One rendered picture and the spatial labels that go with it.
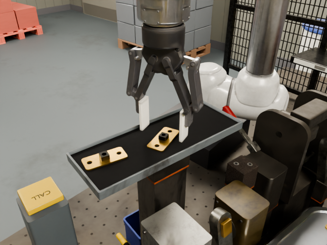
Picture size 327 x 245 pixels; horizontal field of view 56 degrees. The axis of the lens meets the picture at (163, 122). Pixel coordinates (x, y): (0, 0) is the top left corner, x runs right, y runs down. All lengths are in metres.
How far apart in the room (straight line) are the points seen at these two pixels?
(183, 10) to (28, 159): 2.28
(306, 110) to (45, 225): 0.59
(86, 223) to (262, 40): 0.85
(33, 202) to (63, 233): 0.09
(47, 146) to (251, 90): 1.98
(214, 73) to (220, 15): 3.60
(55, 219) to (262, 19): 0.84
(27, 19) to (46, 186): 5.35
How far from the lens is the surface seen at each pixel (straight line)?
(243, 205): 0.64
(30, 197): 0.57
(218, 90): 1.20
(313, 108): 0.79
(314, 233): 0.75
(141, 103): 0.62
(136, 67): 0.60
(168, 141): 0.64
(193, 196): 1.17
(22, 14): 5.81
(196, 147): 0.63
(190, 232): 0.54
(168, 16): 0.50
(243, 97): 1.18
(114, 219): 1.11
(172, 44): 0.52
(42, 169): 2.52
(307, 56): 1.64
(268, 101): 1.19
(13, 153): 2.78
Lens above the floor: 1.54
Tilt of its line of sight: 32 degrees down
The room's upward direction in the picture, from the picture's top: straight up
